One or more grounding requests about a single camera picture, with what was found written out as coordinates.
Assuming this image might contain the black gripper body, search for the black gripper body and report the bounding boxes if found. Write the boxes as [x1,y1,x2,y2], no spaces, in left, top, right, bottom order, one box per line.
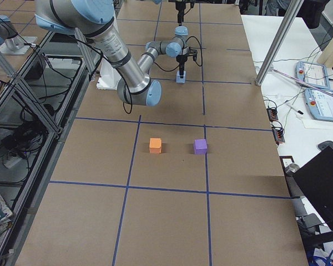
[176,47,198,63]
[175,0,194,12]

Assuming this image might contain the light blue foam block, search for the light blue foam block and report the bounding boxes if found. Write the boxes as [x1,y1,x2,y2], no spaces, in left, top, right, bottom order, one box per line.
[176,70,186,84]

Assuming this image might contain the orange foam block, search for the orange foam block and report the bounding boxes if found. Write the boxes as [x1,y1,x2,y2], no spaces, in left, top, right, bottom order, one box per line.
[149,138,162,154]

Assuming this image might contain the purple foam block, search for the purple foam block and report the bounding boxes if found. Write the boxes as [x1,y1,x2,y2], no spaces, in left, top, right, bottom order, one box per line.
[193,139,208,155]

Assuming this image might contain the orange connector box upper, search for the orange connector box upper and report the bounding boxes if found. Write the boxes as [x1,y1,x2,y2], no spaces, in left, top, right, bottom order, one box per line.
[266,108,278,122]

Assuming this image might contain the orange connector box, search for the orange connector box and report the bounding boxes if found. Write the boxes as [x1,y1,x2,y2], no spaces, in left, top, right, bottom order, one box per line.
[272,126,285,145]
[266,108,278,122]

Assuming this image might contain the long metal rod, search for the long metal rod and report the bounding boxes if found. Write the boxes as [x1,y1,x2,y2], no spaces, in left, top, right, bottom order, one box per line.
[269,67,333,98]

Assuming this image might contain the orange connector box lower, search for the orange connector box lower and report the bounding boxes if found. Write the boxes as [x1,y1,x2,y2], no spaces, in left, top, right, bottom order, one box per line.
[272,126,285,145]

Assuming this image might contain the black marker pen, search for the black marker pen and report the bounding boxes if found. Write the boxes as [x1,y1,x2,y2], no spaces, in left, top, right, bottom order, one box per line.
[286,102,304,115]

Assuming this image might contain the upper teach pendant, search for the upper teach pendant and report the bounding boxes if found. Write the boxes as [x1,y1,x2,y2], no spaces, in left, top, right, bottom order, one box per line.
[295,61,330,89]

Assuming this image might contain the teach pendant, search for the teach pendant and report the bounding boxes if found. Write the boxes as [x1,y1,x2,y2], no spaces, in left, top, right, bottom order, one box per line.
[304,88,333,122]
[295,61,330,89]

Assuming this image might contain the lower teach pendant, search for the lower teach pendant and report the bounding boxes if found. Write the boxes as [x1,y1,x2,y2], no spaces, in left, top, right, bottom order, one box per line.
[304,88,333,122]

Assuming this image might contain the black monitor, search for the black monitor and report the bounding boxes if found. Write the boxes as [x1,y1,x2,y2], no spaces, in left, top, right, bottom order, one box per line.
[294,146,333,230]

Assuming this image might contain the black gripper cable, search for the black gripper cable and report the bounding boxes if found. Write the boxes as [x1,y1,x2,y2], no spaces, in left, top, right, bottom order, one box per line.
[122,35,205,114]

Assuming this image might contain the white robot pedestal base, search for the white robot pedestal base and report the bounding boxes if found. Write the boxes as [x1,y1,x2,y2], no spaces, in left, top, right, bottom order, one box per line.
[95,0,123,91]

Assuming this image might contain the aluminium frame post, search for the aluminium frame post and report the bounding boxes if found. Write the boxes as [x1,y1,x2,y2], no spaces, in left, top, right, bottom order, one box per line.
[255,0,304,86]

